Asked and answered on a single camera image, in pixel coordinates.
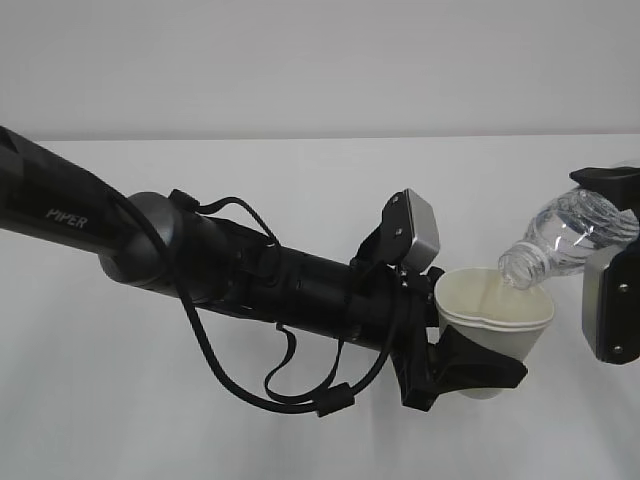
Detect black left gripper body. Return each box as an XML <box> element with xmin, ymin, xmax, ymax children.
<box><xmin>347</xmin><ymin>264</ymin><xmax>444</xmax><ymax>411</ymax></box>

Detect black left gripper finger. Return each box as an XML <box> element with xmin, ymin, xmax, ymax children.
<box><xmin>435</xmin><ymin>324</ymin><xmax>529</xmax><ymax>399</ymax></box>

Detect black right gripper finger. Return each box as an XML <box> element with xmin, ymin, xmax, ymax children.
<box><xmin>569</xmin><ymin>166</ymin><xmax>639</xmax><ymax>210</ymax></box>

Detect clear plastic water bottle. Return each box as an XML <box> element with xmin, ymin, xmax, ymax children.
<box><xmin>498</xmin><ymin>188</ymin><xmax>639</xmax><ymax>290</ymax></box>

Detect white paper cup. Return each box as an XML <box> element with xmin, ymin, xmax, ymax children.
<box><xmin>433</xmin><ymin>267</ymin><xmax>558</xmax><ymax>401</ymax></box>

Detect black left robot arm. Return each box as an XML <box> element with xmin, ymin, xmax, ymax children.
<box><xmin>1</xmin><ymin>129</ymin><xmax>527</xmax><ymax>416</ymax></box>

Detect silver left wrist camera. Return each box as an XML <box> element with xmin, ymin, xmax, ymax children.
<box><xmin>380</xmin><ymin>188</ymin><xmax>440</xmax><ymax>273</ymax></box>

